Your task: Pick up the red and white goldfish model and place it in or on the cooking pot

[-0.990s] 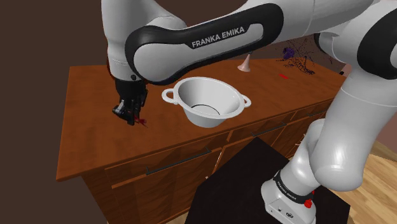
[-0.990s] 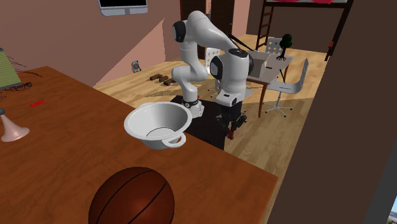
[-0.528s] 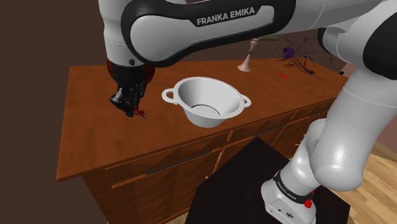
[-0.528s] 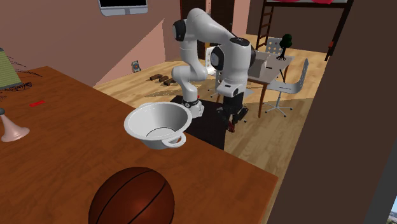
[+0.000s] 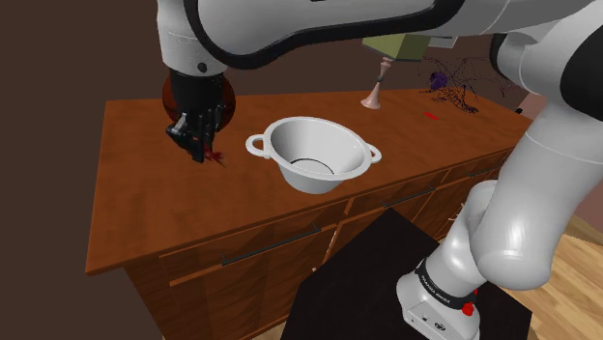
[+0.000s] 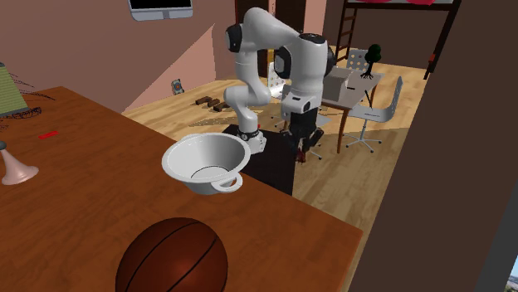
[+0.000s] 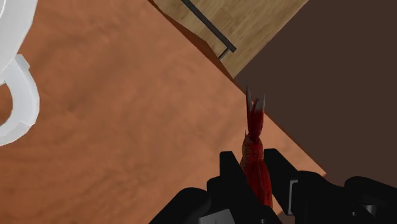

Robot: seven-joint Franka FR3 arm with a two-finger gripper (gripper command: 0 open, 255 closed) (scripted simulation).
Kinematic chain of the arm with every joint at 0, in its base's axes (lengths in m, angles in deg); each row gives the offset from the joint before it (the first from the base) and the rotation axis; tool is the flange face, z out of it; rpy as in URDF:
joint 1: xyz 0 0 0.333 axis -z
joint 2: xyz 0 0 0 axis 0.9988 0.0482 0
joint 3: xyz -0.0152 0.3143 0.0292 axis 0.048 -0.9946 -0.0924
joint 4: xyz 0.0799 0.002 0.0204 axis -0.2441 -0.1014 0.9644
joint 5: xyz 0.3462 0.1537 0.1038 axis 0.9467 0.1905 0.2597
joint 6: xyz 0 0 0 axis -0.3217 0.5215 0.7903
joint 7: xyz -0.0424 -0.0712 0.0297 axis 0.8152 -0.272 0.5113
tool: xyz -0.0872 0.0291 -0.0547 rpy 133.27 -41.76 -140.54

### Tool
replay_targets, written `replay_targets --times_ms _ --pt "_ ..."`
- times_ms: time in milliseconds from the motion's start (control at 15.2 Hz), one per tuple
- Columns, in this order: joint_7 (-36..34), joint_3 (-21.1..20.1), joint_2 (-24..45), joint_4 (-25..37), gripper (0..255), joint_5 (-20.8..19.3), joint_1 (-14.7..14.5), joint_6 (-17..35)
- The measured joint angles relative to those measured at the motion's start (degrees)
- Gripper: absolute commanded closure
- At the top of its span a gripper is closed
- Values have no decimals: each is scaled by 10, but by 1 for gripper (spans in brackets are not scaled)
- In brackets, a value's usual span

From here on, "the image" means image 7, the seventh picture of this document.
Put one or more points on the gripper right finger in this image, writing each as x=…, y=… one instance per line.
x=310, y=192

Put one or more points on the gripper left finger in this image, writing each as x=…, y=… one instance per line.
x=228, y=189

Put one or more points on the red fork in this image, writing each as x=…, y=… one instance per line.
x=255, y=155

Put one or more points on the white mug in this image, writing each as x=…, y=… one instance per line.
x=15, y=62

